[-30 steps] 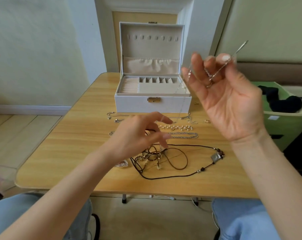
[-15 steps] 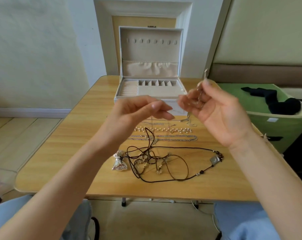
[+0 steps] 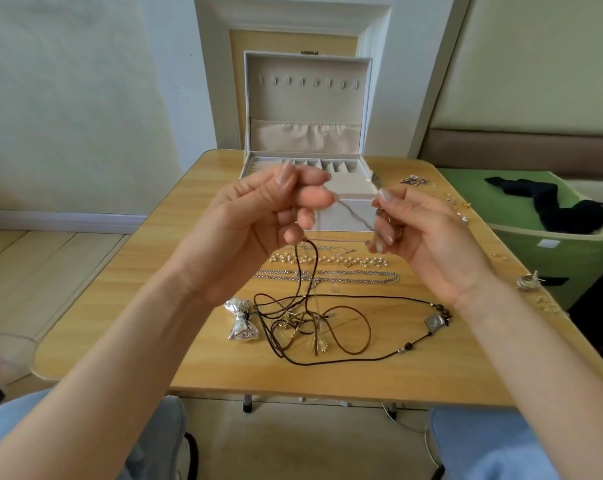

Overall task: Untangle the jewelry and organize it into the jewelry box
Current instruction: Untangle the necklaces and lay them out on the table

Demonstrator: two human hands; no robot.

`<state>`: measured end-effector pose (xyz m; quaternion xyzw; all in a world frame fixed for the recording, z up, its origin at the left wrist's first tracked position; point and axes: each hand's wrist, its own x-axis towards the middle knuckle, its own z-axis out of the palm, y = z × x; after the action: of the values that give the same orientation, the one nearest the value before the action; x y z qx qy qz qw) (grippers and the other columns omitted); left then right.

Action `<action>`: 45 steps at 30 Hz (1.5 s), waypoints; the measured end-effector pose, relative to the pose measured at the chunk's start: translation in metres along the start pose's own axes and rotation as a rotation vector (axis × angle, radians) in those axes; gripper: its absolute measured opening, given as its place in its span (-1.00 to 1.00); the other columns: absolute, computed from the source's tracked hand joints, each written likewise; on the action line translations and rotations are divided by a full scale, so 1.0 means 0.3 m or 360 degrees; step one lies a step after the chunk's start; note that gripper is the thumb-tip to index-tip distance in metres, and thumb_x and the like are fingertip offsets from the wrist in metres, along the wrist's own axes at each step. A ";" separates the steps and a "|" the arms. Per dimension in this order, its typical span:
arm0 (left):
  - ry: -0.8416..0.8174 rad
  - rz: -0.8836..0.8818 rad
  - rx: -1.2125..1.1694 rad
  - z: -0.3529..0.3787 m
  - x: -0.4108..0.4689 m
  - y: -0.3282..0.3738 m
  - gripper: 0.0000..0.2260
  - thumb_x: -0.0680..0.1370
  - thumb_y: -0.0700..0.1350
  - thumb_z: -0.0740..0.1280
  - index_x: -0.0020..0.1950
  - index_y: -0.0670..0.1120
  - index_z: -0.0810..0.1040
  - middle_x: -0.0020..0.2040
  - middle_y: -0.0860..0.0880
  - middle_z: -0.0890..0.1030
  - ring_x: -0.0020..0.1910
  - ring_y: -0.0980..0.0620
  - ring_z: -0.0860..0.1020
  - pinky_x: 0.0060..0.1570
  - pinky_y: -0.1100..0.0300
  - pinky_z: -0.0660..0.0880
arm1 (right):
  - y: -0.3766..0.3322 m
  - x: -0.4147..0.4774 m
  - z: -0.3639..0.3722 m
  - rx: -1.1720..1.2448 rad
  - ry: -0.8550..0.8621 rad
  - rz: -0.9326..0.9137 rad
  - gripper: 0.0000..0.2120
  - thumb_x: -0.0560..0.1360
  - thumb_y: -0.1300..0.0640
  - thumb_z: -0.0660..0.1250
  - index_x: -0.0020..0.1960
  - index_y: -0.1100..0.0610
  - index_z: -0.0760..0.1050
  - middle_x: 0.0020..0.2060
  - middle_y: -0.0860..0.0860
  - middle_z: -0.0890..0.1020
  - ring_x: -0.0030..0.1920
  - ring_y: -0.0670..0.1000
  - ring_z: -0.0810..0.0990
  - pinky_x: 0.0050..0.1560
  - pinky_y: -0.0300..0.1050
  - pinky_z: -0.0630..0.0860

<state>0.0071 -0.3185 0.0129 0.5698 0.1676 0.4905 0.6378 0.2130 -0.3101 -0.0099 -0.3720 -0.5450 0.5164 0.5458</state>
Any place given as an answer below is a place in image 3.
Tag person's left hand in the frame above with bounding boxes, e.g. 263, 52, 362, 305
176, 163, 337, 306

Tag person's right hand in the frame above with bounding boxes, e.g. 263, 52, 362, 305
366, 185, 497, 306

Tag small earrings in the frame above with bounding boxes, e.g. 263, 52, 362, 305
401, 173, 567, 316

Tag square pendant cord necklace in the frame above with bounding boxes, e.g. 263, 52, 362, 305
282, 293, 453, 367

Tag silver cross pendant necklace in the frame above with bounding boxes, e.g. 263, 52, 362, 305
326, 173, 387, 236

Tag bow pendant cord necklace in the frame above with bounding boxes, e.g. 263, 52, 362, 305
224, 239, 323, 356

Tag silver link chain necklace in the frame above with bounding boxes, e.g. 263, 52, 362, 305
256, 269, 401, 286

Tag white jewelry box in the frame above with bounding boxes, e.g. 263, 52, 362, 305
240, 51, 383, 233

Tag person's left forearm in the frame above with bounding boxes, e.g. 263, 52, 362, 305
0, 279, 218, 480

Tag person's right forearm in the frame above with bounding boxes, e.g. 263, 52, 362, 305
451, 279, 603, 480

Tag black cloth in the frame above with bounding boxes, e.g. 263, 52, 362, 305
484, 175, 603, 236

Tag white cable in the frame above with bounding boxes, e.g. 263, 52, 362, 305
381, 403, 437, 446

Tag beige padded wall panel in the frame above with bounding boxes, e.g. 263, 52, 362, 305
419, 0, 603, 176

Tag black strap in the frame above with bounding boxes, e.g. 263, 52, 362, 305
182, 431, 200, 480

